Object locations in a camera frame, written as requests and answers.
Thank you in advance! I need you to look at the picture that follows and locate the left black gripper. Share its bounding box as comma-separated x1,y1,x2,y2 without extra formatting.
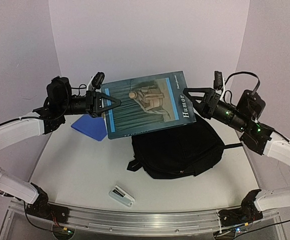
58,89,121,118

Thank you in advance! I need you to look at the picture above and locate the dark blue hardcover book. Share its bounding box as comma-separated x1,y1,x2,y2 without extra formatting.
101,71,196,140

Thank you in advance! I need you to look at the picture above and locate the black student backpack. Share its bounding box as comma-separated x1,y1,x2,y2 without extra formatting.
127,115,242,180

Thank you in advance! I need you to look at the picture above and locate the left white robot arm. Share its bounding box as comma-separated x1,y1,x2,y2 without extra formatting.
0,72,121,219

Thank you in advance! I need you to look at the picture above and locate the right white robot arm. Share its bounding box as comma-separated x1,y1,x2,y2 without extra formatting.
183,71,290,227

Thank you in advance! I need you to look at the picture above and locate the blue notebook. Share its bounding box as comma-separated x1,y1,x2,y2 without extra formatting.
71,114,107,142

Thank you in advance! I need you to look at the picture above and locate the white stapler box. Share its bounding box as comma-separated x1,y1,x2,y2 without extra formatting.
109,185,135,207

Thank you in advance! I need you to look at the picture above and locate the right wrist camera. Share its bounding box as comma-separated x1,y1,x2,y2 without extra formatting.
236,89,266,119

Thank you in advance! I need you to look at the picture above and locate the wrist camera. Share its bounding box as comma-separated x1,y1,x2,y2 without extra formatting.
33,106,50,118
236,89,266,119

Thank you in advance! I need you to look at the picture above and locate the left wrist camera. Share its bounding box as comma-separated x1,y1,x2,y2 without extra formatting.
33,106,50,118

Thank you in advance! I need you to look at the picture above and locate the aluminium mounting rail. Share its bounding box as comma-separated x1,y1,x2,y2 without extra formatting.
8,192,279,235

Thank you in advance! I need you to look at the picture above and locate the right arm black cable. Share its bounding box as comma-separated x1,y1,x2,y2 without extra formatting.
254,214,290,228

